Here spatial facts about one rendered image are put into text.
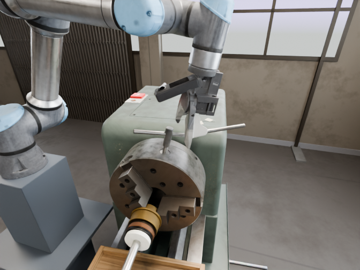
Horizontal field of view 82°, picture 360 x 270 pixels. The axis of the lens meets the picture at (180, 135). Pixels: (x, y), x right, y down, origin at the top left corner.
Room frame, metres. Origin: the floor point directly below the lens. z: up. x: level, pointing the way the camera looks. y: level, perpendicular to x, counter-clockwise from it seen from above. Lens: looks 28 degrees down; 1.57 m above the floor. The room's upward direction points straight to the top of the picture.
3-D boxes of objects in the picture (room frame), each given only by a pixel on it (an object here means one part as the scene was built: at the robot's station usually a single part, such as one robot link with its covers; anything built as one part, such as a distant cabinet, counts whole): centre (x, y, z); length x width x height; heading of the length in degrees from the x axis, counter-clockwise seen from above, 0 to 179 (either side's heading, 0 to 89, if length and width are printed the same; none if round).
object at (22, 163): (0.64, 0.59, 1.15); 0.15 x 0.15 x 0.10
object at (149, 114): (0.95, 0.02, 1.06); 0.59 x 0.48 x 0.39; 170
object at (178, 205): (0.46, 0.00, 1.09); 0.12 x 0.11 x 0.05; 80
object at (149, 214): (0.40, 0.10, 1.08); 0.09 x 0.09 x 0.09; 80
